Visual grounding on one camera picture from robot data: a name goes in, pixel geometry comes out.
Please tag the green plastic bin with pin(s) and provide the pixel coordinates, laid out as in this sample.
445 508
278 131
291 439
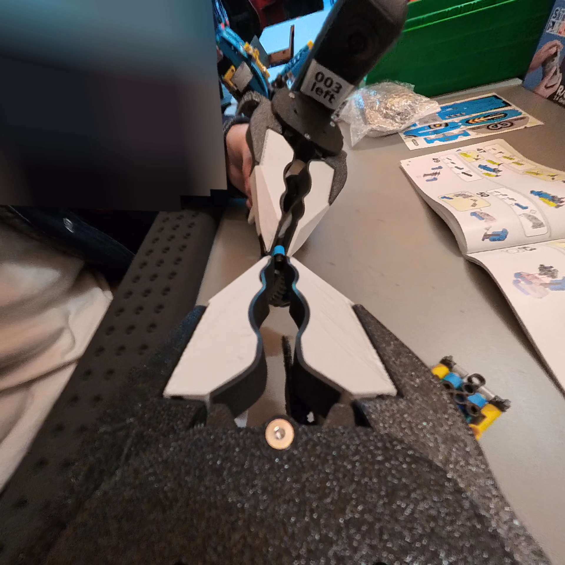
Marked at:
459 44

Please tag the dark blue toy set box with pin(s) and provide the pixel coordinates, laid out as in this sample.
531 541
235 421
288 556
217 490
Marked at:
547 66

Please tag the black perforated mat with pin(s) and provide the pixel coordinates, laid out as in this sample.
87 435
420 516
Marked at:
141 318

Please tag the black blue brick assembly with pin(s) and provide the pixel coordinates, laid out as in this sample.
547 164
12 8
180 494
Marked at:
279 278

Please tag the clear plastic bag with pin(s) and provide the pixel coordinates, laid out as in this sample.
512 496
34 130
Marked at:
384 110

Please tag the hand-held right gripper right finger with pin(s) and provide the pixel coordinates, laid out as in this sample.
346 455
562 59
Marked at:
353 353

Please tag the building instruction booklet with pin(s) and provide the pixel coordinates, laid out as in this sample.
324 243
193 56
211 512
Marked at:
503 229

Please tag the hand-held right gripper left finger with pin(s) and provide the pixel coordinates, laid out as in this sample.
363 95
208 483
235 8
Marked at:
212 353

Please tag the person's left hand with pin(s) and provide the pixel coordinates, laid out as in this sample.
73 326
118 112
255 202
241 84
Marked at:
238 163

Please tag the blue toy robot model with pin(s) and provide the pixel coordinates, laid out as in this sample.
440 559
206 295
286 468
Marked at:
243 57

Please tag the blue white leaflet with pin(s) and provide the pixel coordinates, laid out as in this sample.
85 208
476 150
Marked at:
468 119

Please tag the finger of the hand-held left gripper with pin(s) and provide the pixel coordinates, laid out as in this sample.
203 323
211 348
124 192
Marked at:
267 190
318 190

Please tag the grey desk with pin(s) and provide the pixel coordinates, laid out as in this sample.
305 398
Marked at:
415 291

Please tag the yellow blue brick assembly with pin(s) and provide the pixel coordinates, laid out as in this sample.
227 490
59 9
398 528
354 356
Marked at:
472 393

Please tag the white shirt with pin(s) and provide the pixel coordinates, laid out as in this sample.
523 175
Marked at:
44 335

